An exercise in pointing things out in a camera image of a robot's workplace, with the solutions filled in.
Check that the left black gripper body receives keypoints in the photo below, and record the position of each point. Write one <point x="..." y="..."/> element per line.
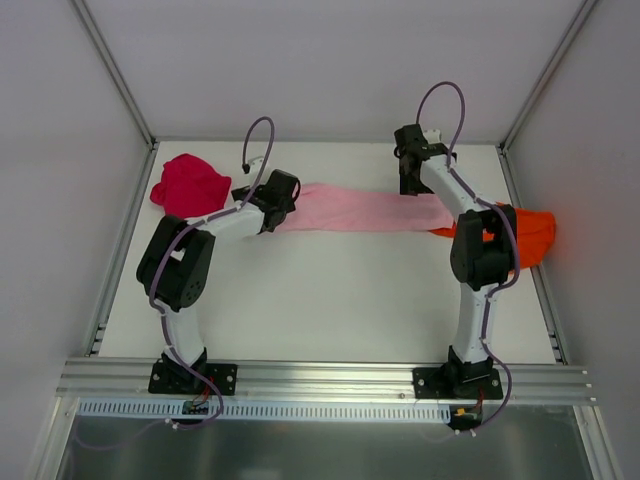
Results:
<point x="273" y="218"/>

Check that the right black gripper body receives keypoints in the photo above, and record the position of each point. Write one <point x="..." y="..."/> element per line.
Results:
<point x="410" y="176"/>

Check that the pink t shirt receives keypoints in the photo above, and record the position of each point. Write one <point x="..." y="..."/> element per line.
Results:
<point x="323" y="207"/>

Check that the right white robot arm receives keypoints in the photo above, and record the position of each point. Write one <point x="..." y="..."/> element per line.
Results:
<point x="484" y="260"/>

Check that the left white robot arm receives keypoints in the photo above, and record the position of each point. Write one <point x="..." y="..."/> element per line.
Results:
<point x="173" y="272"/>

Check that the red t shirt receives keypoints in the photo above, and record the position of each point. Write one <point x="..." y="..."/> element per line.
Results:
<point x="190" y="187"/>

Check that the orange t shirt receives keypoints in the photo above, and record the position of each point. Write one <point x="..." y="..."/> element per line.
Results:
<point x="535" y="232"/>

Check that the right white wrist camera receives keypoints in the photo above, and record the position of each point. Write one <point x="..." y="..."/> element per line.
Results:
<point x="433" y="136"/>

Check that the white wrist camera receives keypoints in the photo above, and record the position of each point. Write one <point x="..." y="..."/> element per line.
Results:
<point x="253" y="166"/>
<point x="433" y="136"/>

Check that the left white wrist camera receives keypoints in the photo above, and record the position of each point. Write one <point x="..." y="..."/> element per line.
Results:
<point x="253" y="166"/>

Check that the right aluminium side rail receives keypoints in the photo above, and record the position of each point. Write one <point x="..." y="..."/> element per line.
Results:
<point x="548" y="309"/>

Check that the aluminium side rail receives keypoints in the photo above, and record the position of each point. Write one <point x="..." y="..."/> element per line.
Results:
<point x="114" y="271"/>
<point x="548" y="309"/>

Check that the left aluminium frame post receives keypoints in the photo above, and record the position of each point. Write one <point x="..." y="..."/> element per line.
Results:
<point x="98" y="41"/>

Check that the aluminium frame post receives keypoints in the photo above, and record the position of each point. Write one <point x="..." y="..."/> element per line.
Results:
<point x="98" y="41"/>
<point x="572" y="31"/>

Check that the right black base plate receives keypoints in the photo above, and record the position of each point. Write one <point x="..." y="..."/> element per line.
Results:
<point x="436" y="383"/>

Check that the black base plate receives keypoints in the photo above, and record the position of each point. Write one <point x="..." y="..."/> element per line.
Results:
<point x="436" y="383"/>
<point x="220" y="377"/>

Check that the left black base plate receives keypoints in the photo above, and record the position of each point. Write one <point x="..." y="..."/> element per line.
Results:
<point x="220" y="377"/>

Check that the right aluminium frame post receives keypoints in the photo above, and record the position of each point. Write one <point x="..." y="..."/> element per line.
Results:
<point x="572" y="31"/>

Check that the left aluminium side rail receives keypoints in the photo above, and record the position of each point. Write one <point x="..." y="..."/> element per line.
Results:
<point x="114" y="271"/>

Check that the aluminium front rail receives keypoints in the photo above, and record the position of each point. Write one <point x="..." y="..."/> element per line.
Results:
<point x="528" y="384"/>

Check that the white slotted cable duct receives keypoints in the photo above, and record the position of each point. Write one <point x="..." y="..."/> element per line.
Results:
<point x="264" y="410"/>

